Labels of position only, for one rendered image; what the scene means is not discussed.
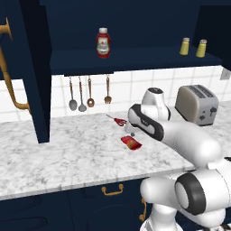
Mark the grey wall outlet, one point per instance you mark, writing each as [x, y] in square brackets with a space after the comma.
[225, 74]

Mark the wooden hanging fork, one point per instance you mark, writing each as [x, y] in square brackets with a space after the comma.
[107, 98]

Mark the silver toaster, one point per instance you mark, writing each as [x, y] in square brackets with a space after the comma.
[195, 103]

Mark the navy drawer front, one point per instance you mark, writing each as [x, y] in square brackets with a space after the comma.
[87, 189]

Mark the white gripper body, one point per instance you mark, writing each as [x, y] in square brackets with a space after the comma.
[129, 127]

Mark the red ketchup bottle white cap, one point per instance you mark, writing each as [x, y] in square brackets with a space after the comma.
[103, 43]

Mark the yellow shaker grey cap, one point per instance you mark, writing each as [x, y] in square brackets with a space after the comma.
[201, 49]
[184, 47]

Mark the navy base cabinet door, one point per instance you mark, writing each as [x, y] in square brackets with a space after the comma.
[30, 215]
[105, 215]

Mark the grey hanging ladle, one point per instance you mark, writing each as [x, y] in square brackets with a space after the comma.
[82, 107]

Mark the navy open cabinet door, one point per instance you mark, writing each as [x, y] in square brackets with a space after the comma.
[33, 60]

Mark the wooden hanging spoon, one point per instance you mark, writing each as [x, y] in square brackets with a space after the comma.
[90, 102]

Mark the red flat condiment packet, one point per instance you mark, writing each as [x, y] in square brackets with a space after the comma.
[131, 143]

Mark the grey hanging spoon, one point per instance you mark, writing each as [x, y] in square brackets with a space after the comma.
[72, 104]

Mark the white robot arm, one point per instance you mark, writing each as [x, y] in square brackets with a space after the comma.
[192, 144]

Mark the navy wall cabinet with shelf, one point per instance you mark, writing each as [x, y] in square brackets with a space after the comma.
[135, 61]

